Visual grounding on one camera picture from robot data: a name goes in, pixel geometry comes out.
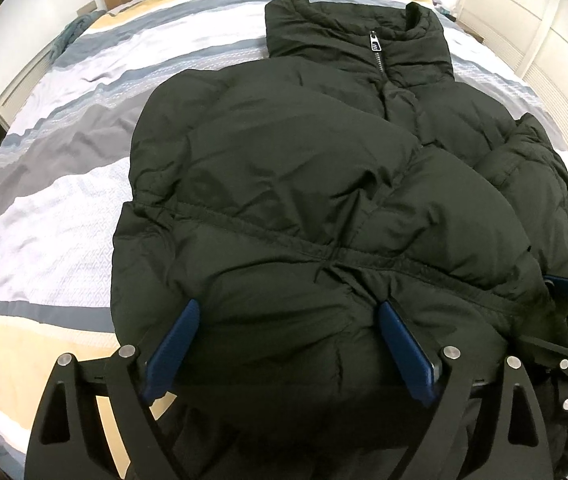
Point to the striped bed duvet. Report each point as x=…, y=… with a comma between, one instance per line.
x=65, y=176

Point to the black puffer jacket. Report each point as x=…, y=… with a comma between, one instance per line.
x=291, y=197

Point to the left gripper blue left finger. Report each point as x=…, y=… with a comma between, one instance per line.
x=68, y=440

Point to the teal cloth beside bed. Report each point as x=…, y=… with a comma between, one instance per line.
x=71, y=32

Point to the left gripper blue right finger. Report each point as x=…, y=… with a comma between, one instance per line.
x=479, y=428

